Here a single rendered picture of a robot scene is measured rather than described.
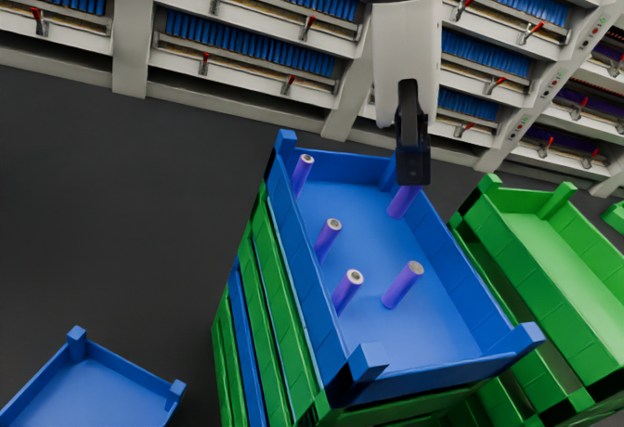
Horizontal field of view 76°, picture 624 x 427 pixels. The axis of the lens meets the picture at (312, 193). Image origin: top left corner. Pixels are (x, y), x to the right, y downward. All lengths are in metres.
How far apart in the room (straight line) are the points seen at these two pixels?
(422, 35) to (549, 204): 0.54
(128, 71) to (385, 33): 1.13
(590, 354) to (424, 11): 0.43
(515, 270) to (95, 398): 0.66
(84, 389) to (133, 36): 0.92
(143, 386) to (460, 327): 0.53
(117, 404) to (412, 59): 0.67
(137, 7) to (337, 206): 0.91
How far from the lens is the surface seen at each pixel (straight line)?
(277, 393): 0.51
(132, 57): 1.35
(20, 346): 0.85
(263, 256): 0.53
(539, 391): 0.63
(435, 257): 0.54
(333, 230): 0.41
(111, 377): 0.80
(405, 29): 0.31
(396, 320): 0.46
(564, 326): 0.59
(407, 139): 0.33
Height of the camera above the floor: 0.74
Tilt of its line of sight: 38 degrees down
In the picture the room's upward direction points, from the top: 25 degrees clockwise
